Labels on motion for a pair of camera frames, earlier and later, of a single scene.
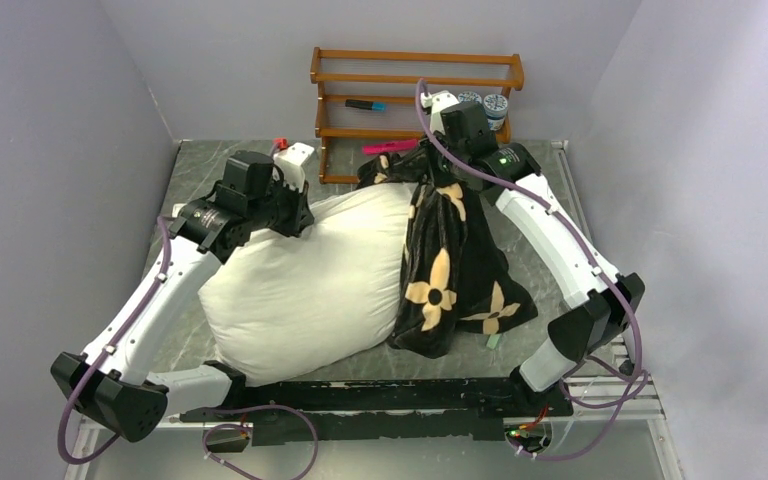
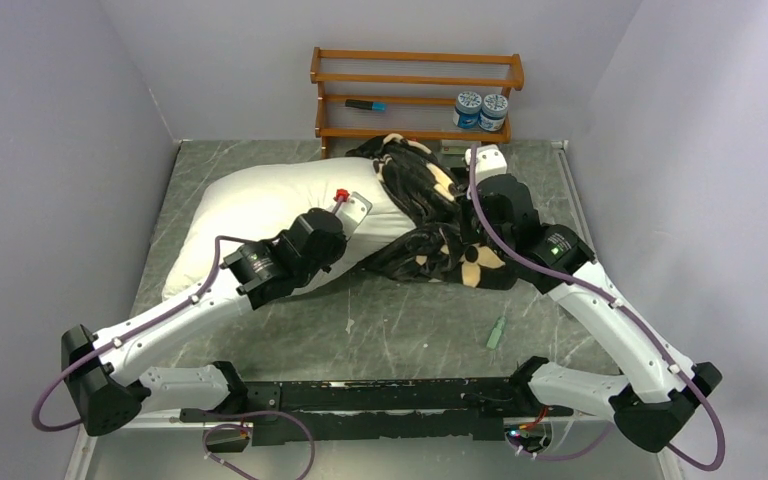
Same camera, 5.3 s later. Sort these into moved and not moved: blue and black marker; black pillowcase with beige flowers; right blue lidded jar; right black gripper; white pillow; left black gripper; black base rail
Moved: right black gripper; black pillowcase with beige flowers; white pillow; left black gripper
Not moved: blue and black marker; right blue lidded jar; black base rail
